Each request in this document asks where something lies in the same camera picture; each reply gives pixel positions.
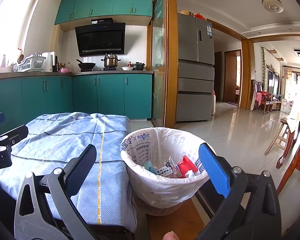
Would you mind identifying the red snack packet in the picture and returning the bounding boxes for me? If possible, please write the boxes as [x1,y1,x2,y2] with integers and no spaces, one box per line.
[177,155,199,178]

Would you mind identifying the black wok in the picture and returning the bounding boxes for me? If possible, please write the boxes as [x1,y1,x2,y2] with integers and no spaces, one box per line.
[76,59,97,69]

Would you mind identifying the black gas stove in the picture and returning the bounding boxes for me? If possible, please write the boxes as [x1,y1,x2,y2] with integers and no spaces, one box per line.
[79,67,120,71]

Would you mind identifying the clear coconut print snack packet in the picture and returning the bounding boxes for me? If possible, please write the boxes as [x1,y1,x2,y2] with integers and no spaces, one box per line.
[157,156,180,178]

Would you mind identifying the wooden dining table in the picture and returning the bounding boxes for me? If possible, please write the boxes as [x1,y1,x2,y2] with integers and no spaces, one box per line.
[276,102,300,169]

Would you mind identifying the round bin with white liner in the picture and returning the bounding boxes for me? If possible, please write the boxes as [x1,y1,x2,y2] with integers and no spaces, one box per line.
[120,127,217,217]

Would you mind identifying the white baby fence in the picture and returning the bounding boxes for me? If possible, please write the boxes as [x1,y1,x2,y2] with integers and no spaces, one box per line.
[280,99,294,112]

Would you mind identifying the blue wipe cloth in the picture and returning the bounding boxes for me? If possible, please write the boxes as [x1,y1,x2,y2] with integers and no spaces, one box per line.
[141,160,158,174]

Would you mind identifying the steel cooking pot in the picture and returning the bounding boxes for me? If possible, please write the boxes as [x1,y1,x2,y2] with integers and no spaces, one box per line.
[101,53,122,68]

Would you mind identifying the brown wooden interior door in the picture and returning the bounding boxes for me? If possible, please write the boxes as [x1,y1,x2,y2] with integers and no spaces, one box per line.
[224,50,242,105]

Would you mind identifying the silver multi-door refrigerator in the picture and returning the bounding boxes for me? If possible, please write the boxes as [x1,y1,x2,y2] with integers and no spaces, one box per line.
[175,12,215,123]

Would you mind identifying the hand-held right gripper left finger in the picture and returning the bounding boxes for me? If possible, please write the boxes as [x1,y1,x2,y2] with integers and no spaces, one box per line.
[14,144,100,240]

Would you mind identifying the carved wooden armchair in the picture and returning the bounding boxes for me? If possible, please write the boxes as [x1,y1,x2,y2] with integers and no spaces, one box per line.
[251,79,274,114]

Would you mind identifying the kitchen window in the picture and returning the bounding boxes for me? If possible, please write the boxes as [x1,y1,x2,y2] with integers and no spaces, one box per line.
[0,0,42,63]

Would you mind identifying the teal base cabinets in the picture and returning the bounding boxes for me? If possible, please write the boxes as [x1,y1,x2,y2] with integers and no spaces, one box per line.
[0,70,154,137]

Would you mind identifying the wooden framed glass sliding door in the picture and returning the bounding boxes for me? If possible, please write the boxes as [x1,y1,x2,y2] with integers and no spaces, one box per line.
[147,0,179,128]

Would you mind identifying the teal wall cabinets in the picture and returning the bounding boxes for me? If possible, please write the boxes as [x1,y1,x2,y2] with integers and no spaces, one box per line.
[54,0,153,25]

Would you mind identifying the black television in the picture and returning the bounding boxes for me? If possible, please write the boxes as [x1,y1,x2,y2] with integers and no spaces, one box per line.
[268,70,280,96]

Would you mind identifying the wooden stool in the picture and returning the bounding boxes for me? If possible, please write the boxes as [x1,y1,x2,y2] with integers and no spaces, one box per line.
[264,119,290,155]

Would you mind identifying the light blue checked tablecloth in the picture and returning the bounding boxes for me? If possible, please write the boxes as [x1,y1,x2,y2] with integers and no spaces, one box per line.
[0,112,138,233]

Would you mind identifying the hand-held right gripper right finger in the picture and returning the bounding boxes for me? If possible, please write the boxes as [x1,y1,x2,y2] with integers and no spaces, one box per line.
[197,142,283,240]

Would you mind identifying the white dish rack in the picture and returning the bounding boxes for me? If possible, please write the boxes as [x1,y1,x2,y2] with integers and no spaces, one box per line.
[12,52,46,72]

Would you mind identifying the round ceiling lamp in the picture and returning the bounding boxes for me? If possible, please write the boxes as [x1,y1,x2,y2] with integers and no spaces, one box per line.
[262,0,283,13]

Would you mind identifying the green vine garland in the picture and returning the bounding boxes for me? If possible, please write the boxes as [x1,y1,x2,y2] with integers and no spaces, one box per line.
[262,47,266,90]

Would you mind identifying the black range hood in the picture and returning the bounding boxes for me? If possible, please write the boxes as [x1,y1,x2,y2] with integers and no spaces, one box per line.
[74,17,126,57]

